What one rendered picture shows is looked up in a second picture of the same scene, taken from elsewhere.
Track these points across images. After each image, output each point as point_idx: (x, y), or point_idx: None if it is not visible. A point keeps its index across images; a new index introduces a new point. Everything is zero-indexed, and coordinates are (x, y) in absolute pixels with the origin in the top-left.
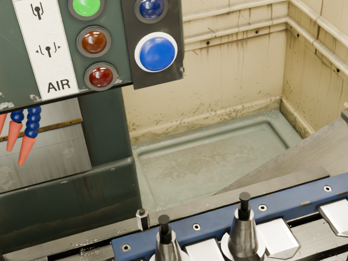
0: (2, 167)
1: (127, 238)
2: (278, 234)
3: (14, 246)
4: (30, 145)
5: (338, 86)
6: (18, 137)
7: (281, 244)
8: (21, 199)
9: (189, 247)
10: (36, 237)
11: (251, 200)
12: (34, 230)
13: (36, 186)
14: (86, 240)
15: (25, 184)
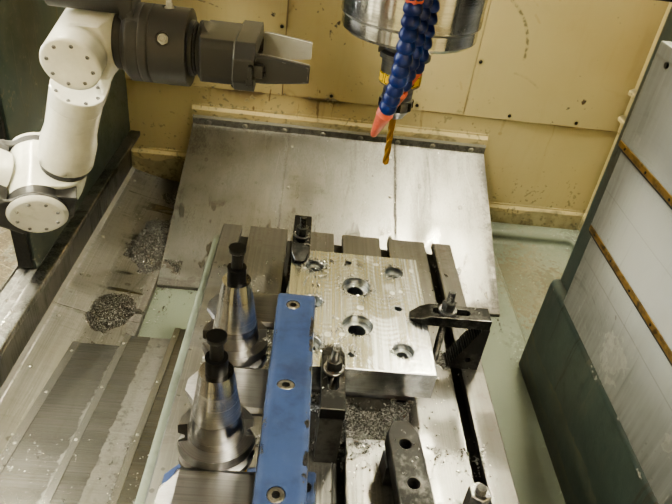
0: (624, 356)
1: (308, 309)
2: (209, 503)
3: (560, 451)
4: (376, 116)
5: None
6: (658, 344)
7: (187, 497)
8: (604, 419)
9: (261, 374)
10: (572, 477)
11: (302, 484)
12: (579, 468)
13: (624, 431)
14: (490, 464)
15: (615, 405)
